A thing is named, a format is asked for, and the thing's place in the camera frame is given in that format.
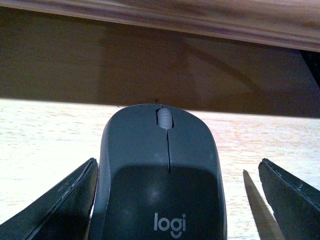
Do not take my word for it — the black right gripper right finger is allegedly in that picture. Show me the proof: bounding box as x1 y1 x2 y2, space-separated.
258 158 320 240

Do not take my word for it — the grey logi computer mouse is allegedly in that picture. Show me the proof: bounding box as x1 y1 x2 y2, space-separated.
88 104 227 240

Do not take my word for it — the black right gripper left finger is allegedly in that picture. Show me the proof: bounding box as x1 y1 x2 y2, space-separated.
0 158 98 240

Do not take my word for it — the wooden desk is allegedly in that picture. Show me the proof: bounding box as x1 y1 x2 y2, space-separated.
0 0 320 52

